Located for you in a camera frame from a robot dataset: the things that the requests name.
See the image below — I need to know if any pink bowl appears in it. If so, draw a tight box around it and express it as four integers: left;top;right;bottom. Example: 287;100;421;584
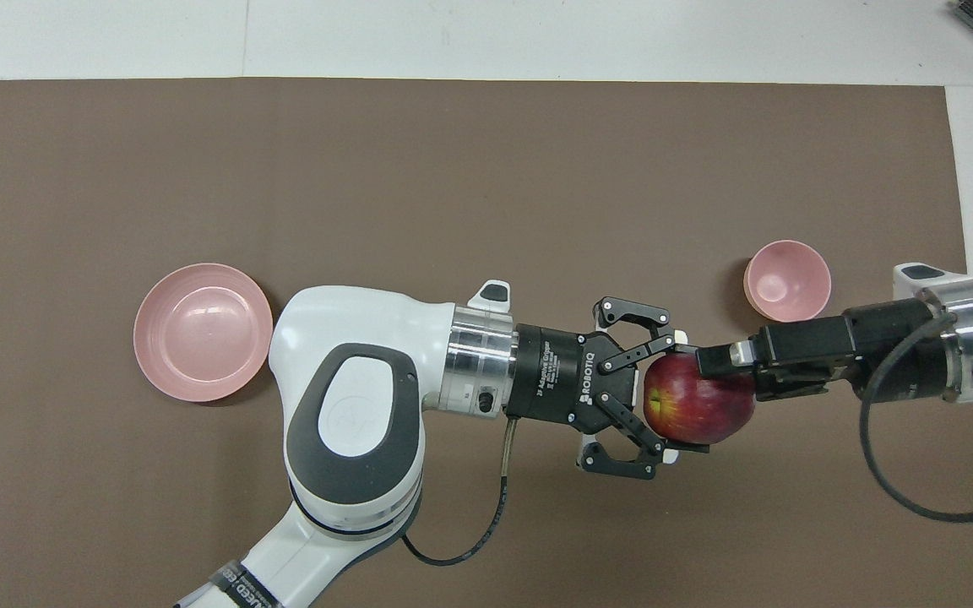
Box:
744;240;832;323

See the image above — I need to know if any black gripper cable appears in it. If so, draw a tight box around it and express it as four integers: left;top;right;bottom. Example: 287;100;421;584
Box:
400;418;523;568
860;311;973;524

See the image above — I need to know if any black velcro cable strap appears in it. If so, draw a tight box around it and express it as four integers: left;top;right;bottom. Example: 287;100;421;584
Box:
209;557;278;608

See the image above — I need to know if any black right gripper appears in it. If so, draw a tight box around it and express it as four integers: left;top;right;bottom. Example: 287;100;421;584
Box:
696;297;956;404

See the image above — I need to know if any red apple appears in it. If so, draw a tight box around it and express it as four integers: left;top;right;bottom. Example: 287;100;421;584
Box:
643;353;756;447

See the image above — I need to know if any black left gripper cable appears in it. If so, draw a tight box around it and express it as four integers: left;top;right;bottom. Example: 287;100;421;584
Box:
400;418;523;568

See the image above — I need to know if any pink plate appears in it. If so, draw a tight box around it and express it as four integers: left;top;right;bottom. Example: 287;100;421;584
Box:
133;263;274;403

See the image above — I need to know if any brown table mat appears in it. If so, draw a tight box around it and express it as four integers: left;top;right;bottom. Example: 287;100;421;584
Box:
0;78;973;608

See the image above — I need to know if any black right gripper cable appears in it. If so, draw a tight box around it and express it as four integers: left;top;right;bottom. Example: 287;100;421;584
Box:
860;311;973;524

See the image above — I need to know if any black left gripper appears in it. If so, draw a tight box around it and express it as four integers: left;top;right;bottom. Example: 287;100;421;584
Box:
505;296;711;482

